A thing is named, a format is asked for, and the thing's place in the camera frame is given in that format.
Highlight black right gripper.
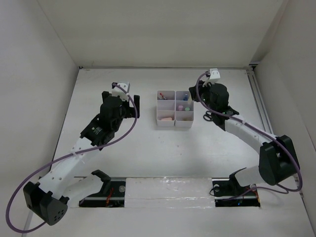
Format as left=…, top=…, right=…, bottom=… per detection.
left=189, top=79, right=216, bottom=113

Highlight black-handled scissors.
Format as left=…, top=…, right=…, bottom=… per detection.
left=203, top=111, right=213, bottom=121

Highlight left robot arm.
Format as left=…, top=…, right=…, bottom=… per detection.
left=23, top=91, right=140, bottom=226

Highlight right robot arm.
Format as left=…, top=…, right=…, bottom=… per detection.
left=189, top=81, right=300, bottom=195

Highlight white six-compartment organizer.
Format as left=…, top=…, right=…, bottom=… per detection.
left=156, top=90, right=194, bottom=128

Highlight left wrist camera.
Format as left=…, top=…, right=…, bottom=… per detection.
left=112, top=82, right=130, bottom=101

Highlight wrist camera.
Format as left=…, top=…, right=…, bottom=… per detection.
left=207, top=68, right=221, bottom=83
left=112, top=82, right=130, bottom=101

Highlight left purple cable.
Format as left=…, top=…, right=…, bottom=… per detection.
left=5, top=83, right=138, bottom=234

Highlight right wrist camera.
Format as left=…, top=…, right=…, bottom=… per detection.
left=207, top=68, right=221, bottom=83

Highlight aluminium rail right side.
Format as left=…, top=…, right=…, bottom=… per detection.
left=245, top=64, right=273, bottom=133

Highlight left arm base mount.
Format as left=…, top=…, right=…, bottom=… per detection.
left=79, top=170, right=126, bottom=208

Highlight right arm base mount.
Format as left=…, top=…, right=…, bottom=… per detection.
left=209, top=172, right=261, bottom=207

